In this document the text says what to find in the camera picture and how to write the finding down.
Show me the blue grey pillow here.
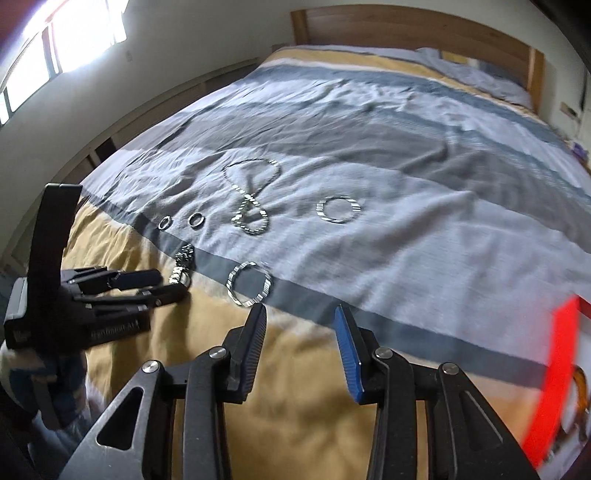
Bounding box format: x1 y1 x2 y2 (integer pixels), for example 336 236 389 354
413 46 533 108

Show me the silver link watch band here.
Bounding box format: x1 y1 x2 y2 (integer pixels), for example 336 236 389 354
168 244 195 286

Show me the long silver chain necklace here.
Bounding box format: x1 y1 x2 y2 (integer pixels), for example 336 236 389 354
221 158 282 237

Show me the silver round bracelet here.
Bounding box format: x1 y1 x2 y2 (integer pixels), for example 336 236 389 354
226 260 273 308
316 195 361 225

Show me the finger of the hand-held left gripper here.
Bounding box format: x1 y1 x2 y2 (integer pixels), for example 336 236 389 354
76 282 191 319
62 268 161 294

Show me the striped blue yellow bed cover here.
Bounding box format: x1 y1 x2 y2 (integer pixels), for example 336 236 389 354
60 44 591 480

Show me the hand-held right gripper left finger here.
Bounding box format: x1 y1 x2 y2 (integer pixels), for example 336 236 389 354
60 304 269 480

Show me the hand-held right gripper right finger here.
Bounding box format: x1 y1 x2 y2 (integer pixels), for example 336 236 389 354
335 304 541 480

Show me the person's left forearm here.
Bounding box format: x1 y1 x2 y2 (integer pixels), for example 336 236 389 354
0 344 90 432

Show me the window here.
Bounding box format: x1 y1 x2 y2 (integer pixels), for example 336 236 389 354
0 0 117 126

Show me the red box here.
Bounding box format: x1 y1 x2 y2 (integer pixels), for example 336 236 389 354
521 295 591 472

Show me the wooden headboard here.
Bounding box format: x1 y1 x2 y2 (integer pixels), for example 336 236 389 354
290 9 546 112

